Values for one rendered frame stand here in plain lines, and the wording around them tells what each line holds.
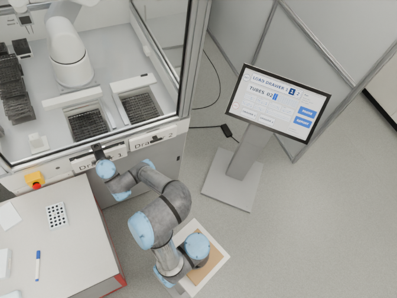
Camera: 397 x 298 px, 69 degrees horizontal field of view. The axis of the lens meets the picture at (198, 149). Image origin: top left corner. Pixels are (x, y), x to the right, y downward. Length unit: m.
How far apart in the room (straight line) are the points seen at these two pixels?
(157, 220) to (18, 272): 0.91
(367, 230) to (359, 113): 1.35
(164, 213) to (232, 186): 1.66
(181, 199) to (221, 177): 1.62
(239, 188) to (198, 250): 1.31
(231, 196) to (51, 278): 1.50
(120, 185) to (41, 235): 0.56
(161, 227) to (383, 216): 2.49
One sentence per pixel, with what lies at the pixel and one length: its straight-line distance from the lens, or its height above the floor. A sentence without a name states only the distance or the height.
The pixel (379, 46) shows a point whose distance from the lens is 2.07.
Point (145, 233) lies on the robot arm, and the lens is 0.93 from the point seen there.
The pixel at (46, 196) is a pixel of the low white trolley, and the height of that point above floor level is 0.76.
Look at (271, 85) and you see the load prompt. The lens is 1.72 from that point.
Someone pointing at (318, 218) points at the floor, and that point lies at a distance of 2.79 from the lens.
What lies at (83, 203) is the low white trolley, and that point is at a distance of 1.69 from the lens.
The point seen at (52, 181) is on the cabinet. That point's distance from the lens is 1.79.
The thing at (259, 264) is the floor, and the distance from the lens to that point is 2.47.
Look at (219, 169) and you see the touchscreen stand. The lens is 2.59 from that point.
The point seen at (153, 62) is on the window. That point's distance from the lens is 1.29.
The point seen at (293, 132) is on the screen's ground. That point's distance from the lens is 1.78.
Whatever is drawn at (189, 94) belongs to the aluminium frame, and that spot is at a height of 1.16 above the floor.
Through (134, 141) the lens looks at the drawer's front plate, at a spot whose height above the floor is 0.91.
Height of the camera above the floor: 2.31
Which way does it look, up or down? 59 degrees down
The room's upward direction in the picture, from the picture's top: 15 degrees clockwise
